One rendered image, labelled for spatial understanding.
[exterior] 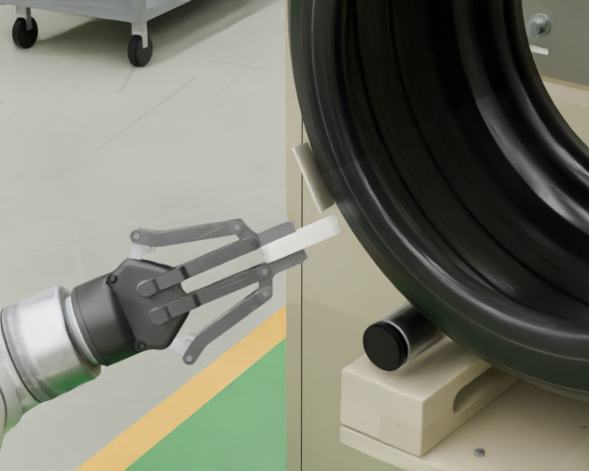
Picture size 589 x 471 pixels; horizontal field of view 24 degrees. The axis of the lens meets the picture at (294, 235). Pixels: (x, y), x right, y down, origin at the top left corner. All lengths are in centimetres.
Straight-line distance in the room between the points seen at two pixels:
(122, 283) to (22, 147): 304
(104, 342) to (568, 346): 39
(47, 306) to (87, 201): 262
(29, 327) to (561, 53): 94
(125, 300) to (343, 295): 99
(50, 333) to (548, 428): 45
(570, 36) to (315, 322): 66
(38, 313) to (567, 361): 44
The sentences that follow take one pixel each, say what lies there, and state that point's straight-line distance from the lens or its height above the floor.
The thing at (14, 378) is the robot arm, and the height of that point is 89.
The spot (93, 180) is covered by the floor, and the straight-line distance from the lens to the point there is 392.
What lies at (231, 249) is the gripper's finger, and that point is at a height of 98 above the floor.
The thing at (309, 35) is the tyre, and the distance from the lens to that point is 111.
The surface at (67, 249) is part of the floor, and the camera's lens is 351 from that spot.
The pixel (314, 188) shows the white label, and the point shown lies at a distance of 116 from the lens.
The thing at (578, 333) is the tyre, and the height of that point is 98.
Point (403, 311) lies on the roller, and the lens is 119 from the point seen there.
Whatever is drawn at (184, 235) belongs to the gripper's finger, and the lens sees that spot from 117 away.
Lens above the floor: 148
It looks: 25 degrees down
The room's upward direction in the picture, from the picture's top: straight up
